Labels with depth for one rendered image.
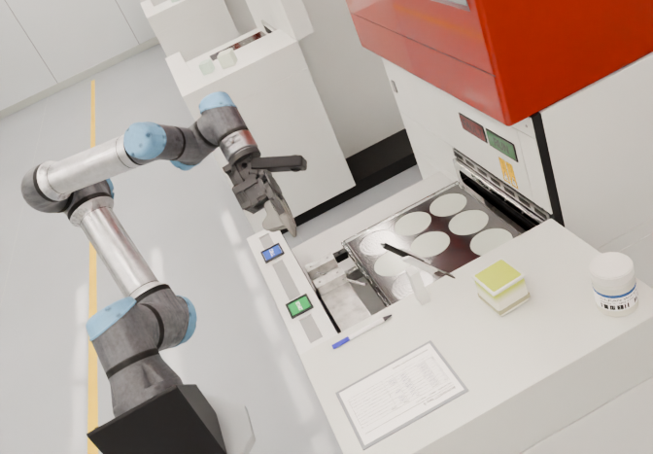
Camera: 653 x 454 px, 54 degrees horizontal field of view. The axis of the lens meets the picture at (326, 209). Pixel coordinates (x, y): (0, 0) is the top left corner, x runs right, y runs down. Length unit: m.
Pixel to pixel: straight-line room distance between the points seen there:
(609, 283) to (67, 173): 1.12
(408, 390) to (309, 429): 1.38
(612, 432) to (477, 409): 0.32
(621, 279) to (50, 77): 8.73
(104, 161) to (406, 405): 0.79
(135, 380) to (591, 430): 0.89
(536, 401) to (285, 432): 1.55
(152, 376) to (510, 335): 0.72
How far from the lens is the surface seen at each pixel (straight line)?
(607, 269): 1.20
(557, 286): 1.33
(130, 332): 1.43
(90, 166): 1.48
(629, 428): 1.42
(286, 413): 2.67
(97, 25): 9.28
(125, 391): 1.41
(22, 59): 9.42
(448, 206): 1.73
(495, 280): 1.26
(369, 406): 1.22
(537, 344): 1.23
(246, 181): 1.36
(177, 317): 1.54
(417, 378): 1.23
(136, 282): 1.58
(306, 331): 1.44
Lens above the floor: 1.87
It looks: 31 degrees down
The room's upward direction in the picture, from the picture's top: 24 degrees counter-clockwise
